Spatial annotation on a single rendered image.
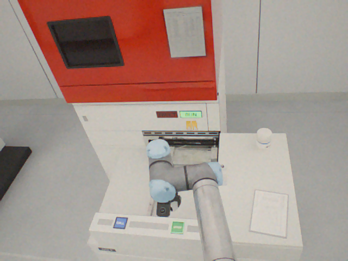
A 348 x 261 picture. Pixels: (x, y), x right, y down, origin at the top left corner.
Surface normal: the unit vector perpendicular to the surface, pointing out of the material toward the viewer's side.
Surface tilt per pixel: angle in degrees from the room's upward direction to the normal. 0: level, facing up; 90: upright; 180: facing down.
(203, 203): 25
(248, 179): 0
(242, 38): 90
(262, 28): 90
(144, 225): 0
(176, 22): 90
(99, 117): 90
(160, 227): 0
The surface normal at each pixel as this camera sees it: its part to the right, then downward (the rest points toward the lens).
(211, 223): -0.26, -0.78
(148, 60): -0.16, 0.69
